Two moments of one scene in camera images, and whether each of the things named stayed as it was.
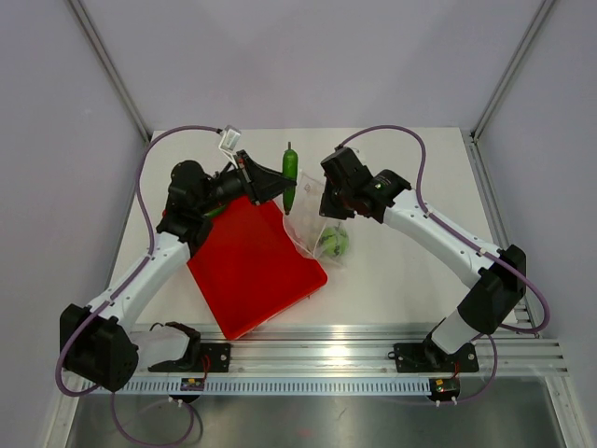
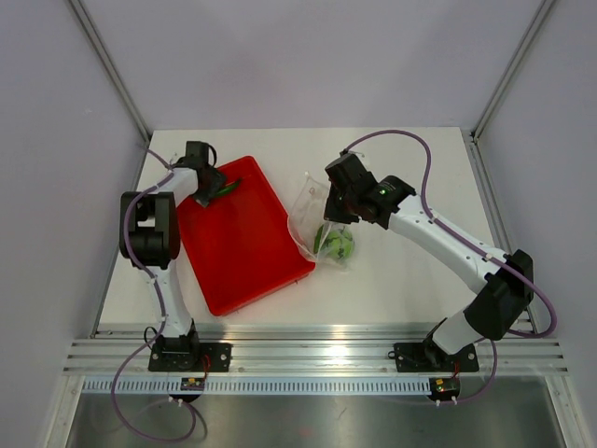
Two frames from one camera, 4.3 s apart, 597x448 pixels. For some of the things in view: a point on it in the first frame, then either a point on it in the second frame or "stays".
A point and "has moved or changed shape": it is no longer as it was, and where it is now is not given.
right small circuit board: [444, 388] stays
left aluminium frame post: [109, 64] stays
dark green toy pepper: [215, 212] has moved or changed shape
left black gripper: [257, 183] to [216, 182]
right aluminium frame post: [545, 7] stays
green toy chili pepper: [289, 170] to [318, 239]
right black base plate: [429, 357] stays
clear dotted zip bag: [327, 240] stays
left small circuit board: [192, 385] stays
